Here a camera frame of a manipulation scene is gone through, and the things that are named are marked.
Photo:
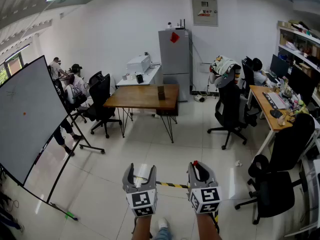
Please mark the crumpled white paper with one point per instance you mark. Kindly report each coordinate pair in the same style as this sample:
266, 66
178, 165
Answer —
238, 163

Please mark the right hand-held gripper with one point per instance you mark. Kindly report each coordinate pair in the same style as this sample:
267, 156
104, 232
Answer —
206, 197

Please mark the white security camera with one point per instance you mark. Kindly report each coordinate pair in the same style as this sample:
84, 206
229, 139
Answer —
169, 25

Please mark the white power strip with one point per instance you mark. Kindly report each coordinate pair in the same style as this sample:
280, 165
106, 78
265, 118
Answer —
199, 98

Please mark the red plastic stick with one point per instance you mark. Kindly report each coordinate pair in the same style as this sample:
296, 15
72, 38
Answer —
195, 163

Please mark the wooden table with black legs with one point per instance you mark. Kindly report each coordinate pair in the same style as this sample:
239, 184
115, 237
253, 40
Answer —
142, 96

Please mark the black whiteboard stand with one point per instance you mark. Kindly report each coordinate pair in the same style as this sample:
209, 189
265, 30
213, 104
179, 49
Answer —
92, 148

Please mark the yellow-black striped floor tape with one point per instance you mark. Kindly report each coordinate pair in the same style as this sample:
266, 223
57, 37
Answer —
170, 184

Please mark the patterned blanket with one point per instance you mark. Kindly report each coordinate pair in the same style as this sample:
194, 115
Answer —
223, 65

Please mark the black office chair with armrests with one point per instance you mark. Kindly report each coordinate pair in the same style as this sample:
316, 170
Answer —
275, 189

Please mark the large whiteboard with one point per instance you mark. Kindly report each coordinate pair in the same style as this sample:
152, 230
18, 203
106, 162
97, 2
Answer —
27, 114

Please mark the green tape piece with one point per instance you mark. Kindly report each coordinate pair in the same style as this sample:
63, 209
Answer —
70, 215

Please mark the black computer monitor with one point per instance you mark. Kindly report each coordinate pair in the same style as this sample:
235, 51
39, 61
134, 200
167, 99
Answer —
278, 65
302, 84

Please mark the black high-back office chair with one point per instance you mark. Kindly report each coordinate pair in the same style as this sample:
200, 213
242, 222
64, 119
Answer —
230, 104

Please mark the person's right forearm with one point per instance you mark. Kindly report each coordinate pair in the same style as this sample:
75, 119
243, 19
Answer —
207, 226

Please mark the white shelf unit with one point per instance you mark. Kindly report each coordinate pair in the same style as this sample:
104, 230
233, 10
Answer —
300, 49

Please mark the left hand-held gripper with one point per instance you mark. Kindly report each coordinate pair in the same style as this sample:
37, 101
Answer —
141, 200

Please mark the small dark box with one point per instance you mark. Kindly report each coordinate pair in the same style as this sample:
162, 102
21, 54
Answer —
161, 92

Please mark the small black box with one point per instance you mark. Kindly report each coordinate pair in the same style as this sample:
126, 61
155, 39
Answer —
140, 79

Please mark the white wall notice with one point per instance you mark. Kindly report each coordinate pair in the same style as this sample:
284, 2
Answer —
203, 67

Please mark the person's white shoe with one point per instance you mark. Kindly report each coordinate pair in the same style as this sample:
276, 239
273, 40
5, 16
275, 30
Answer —
163, 223

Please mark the wooden desk with white legs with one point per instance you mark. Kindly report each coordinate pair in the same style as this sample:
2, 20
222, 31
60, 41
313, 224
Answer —
265, 109

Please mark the white printer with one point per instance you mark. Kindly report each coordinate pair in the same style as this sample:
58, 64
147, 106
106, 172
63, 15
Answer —
138, 64

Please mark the black router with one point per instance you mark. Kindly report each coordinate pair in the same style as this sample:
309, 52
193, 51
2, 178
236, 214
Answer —
182, 27

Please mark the white keyboard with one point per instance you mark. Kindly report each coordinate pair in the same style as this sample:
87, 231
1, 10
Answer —
275, 100

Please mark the grey electrical panel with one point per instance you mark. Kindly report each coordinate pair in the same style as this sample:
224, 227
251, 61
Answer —
205, 11

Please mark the person's jeans leg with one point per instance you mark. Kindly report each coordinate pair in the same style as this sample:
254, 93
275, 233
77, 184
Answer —
162, 234

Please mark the grey refrigerator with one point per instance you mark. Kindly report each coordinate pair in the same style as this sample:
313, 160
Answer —
175, 56

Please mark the red paper square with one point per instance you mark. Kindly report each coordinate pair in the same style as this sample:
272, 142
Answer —
174, 37

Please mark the white side desk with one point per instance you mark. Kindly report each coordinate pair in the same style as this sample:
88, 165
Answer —
150, 77

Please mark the black mesh office chair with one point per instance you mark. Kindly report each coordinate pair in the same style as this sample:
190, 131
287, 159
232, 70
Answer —
100, 96

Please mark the person's left forearm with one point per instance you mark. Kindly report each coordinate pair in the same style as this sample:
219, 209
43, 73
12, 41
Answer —
143, 227

